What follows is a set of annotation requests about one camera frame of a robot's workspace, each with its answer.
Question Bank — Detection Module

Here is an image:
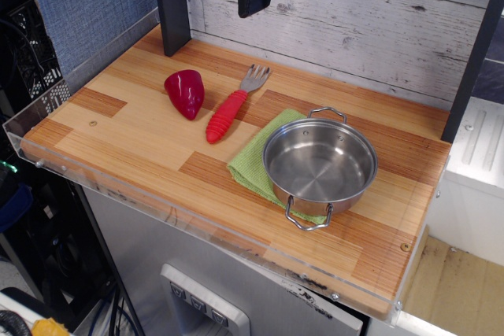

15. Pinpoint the grey water dispenser panel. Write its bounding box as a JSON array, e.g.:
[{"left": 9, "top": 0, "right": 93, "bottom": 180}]
[{"left": 160, "top": 264, "right": 250, "bottom": 335}]

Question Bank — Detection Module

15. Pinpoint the white toy sink unit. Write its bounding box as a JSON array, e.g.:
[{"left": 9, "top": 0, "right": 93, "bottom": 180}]
[{"left": 426, "top": 98, "right": 503, "bottom": 265}]

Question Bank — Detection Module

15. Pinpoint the dark right upright post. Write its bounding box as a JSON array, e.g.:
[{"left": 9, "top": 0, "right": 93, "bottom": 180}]
[{"left": 441, "top": 0, "right": 503, "bottom": 143}]

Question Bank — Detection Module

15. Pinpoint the yellow object at corner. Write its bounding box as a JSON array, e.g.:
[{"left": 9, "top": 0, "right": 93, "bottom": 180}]
[{"left": 31, "top": 318, "right": 70, "bottom": 336}]

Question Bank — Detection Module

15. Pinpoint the red handled metal fork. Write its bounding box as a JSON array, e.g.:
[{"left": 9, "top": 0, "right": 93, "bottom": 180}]
[{"left": 206, "top": 65, "right": 271, "bottom": 144}]

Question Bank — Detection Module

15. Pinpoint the red toy bell pepper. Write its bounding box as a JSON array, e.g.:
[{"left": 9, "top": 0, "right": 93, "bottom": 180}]
[{"left": 164, "top": 69, "right": 206, "bottom": 120}]

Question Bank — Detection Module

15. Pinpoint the green folded cloth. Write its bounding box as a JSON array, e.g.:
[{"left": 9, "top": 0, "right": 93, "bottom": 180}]
[{"left": 228, "top": 109, "right": 306, "bottom": 208}]

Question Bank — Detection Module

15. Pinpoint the dark upright post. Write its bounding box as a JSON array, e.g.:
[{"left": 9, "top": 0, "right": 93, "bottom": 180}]
[
  {"left": 157, "top": 0, "right": 191, "bottom": 57},
  {"left": 441, "top": 0, "right": 503, "bottom": 143}
]

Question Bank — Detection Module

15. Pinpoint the stainless steel two-handled pot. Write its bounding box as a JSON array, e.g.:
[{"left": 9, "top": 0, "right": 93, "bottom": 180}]
[{"left": 262, "top": 107, "right": 378, "bottom": 231}]

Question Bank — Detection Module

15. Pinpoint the dark left upright post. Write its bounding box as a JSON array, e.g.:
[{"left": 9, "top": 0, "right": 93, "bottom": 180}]
[{"left": 157, "top": 0, "right": 191, "bottom": 57}]

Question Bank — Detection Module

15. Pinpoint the silver toy fridge cabinet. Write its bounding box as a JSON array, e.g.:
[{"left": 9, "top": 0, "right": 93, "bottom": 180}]
[{"left": 82, "top": 188, "right": 369, "bottom": 335}]

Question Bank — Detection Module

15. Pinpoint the clear acrylic table guard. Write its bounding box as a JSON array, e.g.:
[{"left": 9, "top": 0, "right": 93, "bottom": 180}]
[{"left": 5, "top": 28, "right": 450, "bottom": 321}]

